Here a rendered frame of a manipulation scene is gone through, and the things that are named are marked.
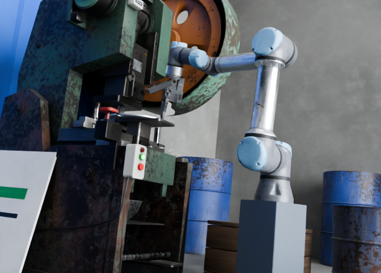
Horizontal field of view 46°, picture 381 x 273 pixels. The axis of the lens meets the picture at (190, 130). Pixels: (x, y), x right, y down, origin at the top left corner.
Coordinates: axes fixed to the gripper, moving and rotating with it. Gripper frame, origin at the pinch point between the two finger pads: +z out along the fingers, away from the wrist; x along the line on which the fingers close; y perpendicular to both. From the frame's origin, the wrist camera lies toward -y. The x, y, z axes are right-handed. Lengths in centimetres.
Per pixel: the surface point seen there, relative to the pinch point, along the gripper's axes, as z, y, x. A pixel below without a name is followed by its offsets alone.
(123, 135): 10.2, -16.0, -2.5
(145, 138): 11.2, -4.6, 4.0
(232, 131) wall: 44, 161, 316
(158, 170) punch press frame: 24.5, 2.7, -2.1
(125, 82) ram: -12.3, -17.1, 13.6
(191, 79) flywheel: -18.7, 20.3, 35.4
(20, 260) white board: 64, -51, -19
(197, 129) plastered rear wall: 46, 109, 295
